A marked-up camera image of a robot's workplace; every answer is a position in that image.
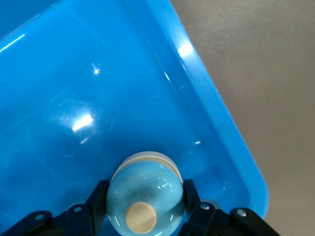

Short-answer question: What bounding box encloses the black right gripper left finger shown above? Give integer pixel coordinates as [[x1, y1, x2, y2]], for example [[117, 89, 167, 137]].
[[0, 180, 111, 236]]

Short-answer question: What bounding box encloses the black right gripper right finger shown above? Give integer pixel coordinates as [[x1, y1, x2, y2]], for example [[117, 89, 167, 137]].
[[179, 179, 281, 236]]

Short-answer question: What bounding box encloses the light blue call bell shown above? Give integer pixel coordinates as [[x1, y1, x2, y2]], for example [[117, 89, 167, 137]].
[[106, 151, 185, 234]]

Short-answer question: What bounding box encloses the blue plastic tray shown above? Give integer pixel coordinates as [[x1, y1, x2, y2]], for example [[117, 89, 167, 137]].
[[0, 0, 269, 236]]

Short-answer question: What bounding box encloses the brown table cover mat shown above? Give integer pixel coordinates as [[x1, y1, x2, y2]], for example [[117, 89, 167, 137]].
[[169, 0, 315, 236]]

